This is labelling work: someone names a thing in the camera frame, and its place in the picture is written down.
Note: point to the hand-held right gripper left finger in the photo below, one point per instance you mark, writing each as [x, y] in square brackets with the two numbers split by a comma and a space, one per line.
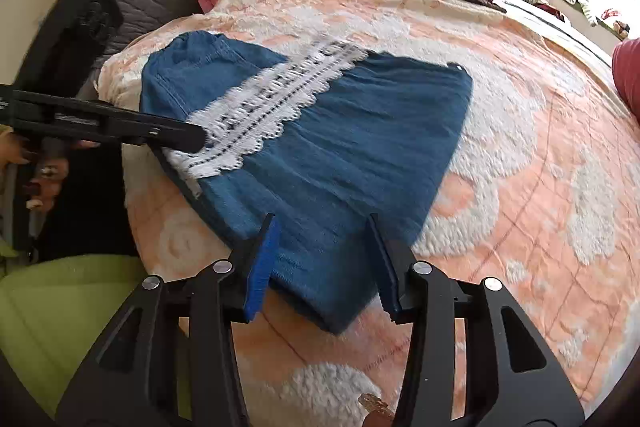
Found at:
[260, 274]

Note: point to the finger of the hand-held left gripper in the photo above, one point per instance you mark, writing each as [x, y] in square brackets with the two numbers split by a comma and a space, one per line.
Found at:
[125, 127]

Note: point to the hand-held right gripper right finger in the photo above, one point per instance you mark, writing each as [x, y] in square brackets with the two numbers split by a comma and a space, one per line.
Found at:
[387, 272]

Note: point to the blue denim pants with lace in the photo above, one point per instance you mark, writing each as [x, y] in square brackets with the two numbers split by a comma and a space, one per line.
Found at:
[350, 147]

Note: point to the person's left hand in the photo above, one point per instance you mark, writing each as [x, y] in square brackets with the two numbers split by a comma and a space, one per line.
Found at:
[42, 172]

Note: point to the dark garment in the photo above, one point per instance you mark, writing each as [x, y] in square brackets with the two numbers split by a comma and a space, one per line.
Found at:
[95, 202]

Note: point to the small brown object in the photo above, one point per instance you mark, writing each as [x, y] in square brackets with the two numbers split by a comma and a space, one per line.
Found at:
[375, 407]

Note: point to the orange and white fluffy blanket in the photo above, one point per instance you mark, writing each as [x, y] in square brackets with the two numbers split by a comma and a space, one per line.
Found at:
[525, 187]

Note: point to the green garment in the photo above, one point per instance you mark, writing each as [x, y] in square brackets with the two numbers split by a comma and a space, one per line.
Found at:
[55, 317]

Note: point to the grey striped bedsheet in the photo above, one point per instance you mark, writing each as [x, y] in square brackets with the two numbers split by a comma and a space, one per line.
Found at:
[560, 24]

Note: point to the red rolled blanket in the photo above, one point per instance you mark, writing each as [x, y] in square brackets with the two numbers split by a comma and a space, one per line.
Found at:
[627, 72]

